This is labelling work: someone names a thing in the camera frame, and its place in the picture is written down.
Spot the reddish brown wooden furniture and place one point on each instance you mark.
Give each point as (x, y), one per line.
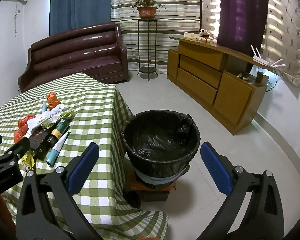
(1, 212)

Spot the white router with antennas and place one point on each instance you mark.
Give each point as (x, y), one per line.
(262, 61)

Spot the small blue white tube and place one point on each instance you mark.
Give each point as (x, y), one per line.
(43, 107)

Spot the round bin with black liner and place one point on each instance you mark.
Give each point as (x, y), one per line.
(162, 140)

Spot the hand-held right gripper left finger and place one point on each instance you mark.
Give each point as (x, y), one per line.
(83, 170)

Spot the white printed plastic package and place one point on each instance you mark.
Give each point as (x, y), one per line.
(47, 116)

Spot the green yellow wrapper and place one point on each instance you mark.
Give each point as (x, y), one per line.
(67, 113)

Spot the orange plastic bag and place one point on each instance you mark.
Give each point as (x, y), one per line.
(22, 127)
(52, 100)

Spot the blue curtain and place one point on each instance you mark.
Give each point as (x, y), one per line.
(80, 2)

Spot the wooden cabinet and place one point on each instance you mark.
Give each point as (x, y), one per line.
(235, 95)

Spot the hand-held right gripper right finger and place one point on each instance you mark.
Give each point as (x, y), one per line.
(215, 167)

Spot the dark brown leather sofa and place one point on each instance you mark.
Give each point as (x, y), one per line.
(75, 55)

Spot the potted plant in orange pot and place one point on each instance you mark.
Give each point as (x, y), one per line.
(147, 12)

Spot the tall metal plant stand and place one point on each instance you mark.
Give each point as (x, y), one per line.
(147, 70)

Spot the black cardboard box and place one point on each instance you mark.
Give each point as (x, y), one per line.
(38, 140)

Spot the green checked tablecloth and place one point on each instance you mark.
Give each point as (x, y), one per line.
(95, 100)

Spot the flat white box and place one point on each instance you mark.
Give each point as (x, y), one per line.
(192, 36)

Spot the striped curtain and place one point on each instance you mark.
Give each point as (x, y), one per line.
(180, 12)

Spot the mouse plush toy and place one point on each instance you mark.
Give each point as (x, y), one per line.
(204, 33)

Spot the beige patterned curtain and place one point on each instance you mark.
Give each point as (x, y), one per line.
(210, 5)
(285, 42)

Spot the dark green bottle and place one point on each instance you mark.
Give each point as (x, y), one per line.
(61, 126)

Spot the orange plastic stool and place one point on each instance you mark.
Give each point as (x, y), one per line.
(137, 186)

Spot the white and teal tube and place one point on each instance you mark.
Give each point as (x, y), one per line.
(56, 150)

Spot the small brown box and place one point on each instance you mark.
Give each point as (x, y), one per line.
(262, 77)

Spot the purple curtain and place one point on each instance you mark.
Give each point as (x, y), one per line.
(240, 17)

